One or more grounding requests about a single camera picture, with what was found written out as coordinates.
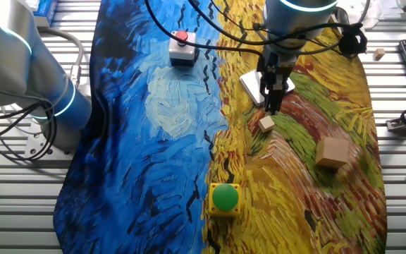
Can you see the green button yellow box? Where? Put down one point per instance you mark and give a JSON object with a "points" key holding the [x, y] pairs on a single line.
{"points": [[225, 198]]}

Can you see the silver digital scale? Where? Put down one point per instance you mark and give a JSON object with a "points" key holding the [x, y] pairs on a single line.
{"points": [[250, 86]]}

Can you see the blue tissue box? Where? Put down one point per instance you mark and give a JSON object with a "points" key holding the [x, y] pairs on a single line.
{"points": [[46, 10]]}

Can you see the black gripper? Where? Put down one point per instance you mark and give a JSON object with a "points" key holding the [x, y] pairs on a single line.
{"points": [[277, 72]]}

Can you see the painted van gogh mat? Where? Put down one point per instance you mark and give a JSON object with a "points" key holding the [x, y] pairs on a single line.
{"points": [[136, 141]]}

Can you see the tiny wooden block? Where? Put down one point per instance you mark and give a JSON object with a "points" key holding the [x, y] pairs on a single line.
{"points": [[379, 53]]}

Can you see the red button grey box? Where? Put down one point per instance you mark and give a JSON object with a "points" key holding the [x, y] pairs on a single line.
{"points": [[182, 47]]}

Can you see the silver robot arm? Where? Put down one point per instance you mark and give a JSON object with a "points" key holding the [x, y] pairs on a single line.
{"points": [[12, 53]]}

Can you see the small wooden block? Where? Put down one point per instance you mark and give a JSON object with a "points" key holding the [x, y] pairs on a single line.
{"points": [[266, 124]]}

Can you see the large wooden block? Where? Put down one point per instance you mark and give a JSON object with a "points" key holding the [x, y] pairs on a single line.
{"points": [[331, 152]]}

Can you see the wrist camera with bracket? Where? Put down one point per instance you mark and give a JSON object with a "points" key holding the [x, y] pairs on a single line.
{"points": [[352, 40]]}

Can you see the metal base plate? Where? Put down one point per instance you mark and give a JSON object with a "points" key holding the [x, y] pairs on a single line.
{"points": [[34, 148]]}

